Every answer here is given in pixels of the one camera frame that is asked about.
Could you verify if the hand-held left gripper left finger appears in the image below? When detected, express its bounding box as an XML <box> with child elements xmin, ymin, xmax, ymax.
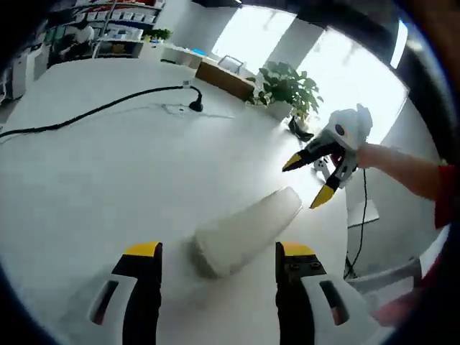
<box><xmin>77</xmin><ymin>240</ymin><xmax>164</xmax><ymax>345</ymax></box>

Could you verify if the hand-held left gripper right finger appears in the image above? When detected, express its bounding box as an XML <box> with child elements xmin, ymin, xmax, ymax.
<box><xmin>274</xmin><ymin>240</ymin><xmax>382</xmax><ymax>345</ymax></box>

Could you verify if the beige cutlery case lid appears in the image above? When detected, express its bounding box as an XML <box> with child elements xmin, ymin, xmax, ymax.
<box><xmin>195</xmin><ymin>185</ymin><xmax>304</xmax><ymax>275</ymax></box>

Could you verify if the black angular object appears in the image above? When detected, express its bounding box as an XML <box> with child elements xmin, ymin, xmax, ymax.
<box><xmin>287</xmin><ymin>116</ymin><xmax>316</xmax><ymax>142</ymax></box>

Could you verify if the large window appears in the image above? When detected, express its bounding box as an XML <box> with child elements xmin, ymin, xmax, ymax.
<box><xmin>211</xmin><ymin>6</ymin><xmax>411</xmax><ymax>145</ymax></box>

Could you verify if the potted green plant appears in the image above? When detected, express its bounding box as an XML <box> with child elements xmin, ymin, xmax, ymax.
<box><xmin>245</xmin><ymin>60</ymin><xmax>325</xmax><ymax>124</ymax></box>

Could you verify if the brown tissue box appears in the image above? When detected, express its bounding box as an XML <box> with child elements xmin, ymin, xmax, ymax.
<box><xmin>194</xmin><ymin>58</ymin><xmax>255</xmax><ymax>102</ymax></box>

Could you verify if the white mesh chair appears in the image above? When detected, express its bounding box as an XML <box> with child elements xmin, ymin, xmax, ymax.
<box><xmin>216</xmin><ymin>55</ymin><xmax>248</xmax><ymax>75</ymax></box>

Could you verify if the small green plant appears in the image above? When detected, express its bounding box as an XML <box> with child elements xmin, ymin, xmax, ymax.
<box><xmin>142</xmin><ymin>27</ymin><xmax>174</xmax><ymax>43</ymax></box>

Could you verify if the white desk cabinet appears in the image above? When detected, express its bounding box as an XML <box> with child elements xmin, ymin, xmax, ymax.
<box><xmin>93</xmin><ymin>34</ymin><xmax>145</xmax><ymax>59</ymax></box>

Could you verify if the storage shelf with bins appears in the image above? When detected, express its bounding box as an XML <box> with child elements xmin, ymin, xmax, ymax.
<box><xmin>74</xmin><ymin>0</ymin><xmax>167</xmax><ymax>23</ymax></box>

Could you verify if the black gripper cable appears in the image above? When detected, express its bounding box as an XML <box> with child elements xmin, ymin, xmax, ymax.
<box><xmin>344</xmin><ymin>167</ymin><xmax>368</xmax><ymax>278</ymax></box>

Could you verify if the black power cable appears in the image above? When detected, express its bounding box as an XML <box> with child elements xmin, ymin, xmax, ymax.
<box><xmin>0</xmin><ymin>83</ymin><xmax>205</xmax><ymax>140</ymax></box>

